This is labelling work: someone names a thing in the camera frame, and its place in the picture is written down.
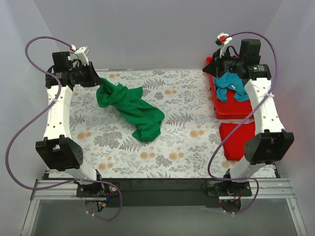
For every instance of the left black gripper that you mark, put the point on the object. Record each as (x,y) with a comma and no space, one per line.
(89,75)

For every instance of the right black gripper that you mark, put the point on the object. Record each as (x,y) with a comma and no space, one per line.
(217,68)

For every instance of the green t shirt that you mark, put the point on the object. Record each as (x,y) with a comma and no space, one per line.
(146,118)

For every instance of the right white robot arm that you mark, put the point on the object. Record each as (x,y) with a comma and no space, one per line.
(271,140)

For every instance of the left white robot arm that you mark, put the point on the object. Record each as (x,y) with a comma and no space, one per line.
(57,148)

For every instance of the blue t shirt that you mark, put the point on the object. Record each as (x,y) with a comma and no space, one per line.
(230,82)

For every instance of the red plastic bin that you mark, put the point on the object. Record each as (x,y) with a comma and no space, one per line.
(231,109)

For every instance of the folded red t shirt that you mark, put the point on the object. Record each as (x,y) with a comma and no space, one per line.
(234,146)

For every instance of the floral table cloth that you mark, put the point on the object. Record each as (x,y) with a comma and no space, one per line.
(189,139)

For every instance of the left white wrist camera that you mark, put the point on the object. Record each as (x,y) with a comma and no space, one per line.
(81,54)

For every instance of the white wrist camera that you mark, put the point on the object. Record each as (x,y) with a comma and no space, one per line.
(81,54)
(223,41)

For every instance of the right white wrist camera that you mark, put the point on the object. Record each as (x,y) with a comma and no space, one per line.
(223,41)

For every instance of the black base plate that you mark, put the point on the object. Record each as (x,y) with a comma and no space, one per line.
(153,192)

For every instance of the aluminium rail frame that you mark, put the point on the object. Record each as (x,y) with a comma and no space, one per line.
(271,210)

